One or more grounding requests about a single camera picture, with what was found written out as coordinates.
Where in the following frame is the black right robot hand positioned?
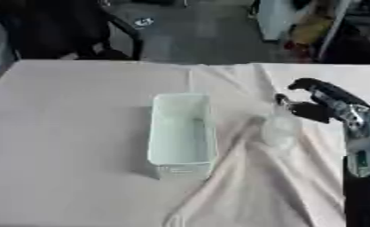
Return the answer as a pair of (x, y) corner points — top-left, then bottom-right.
(272, 77), (370, 124)

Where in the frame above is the pale green plastic box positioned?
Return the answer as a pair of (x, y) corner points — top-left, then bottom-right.
(146, 92), (219, 180)

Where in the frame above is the clear plastic cup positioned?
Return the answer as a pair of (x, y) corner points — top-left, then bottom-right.
(259, 114), (303, 150)

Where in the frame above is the yellow and red bag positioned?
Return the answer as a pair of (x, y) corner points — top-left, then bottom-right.
(282, 5), (340, 57)

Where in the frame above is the white cabinet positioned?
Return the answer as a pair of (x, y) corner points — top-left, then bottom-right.
(256, 0), (304, 42)

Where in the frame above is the black chair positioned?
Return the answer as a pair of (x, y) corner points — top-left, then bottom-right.
(0, 0), (145, 61)

